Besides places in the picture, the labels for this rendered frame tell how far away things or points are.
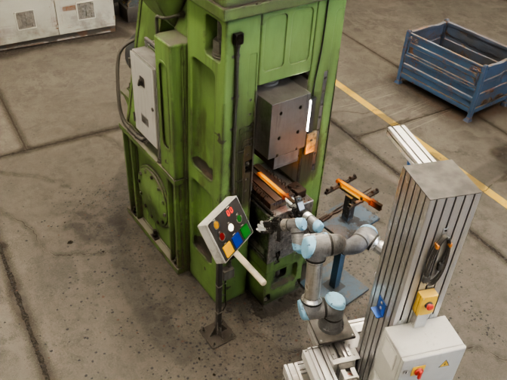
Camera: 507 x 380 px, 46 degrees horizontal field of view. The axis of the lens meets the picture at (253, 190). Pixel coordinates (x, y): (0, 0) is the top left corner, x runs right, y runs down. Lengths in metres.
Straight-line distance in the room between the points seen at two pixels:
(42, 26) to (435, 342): 6.88
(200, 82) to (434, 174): 1.74
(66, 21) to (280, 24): 5.48
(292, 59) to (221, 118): 0.57
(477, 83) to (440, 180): 4.61
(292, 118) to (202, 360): 1.81
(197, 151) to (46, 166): 2.45
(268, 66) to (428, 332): 1.75
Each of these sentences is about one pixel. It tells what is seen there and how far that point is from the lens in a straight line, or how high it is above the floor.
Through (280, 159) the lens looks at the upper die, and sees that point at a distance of 3.83.
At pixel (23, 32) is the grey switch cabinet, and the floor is 0.23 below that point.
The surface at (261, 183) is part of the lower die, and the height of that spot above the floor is 0.99.
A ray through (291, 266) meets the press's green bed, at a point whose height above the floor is 0.25.
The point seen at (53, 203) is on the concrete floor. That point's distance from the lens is 5.73.
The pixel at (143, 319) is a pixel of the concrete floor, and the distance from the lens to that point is 4.60.
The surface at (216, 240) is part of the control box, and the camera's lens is 3.56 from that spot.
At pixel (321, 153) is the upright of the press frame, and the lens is 4.32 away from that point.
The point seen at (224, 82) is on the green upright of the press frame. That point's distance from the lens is 3.46.
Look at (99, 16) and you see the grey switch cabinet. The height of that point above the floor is 0.26.
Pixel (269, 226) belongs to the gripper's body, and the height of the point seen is 1.16.
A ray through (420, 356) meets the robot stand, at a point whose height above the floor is 1.23.
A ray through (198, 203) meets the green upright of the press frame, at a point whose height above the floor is 0.75.
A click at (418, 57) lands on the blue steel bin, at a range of 7.68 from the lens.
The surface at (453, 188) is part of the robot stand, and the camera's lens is 2.64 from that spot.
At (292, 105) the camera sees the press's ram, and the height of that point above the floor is 1.71.
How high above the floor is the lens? 3.52
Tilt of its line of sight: 38 degrees down
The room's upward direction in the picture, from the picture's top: 4 degrees clockwise
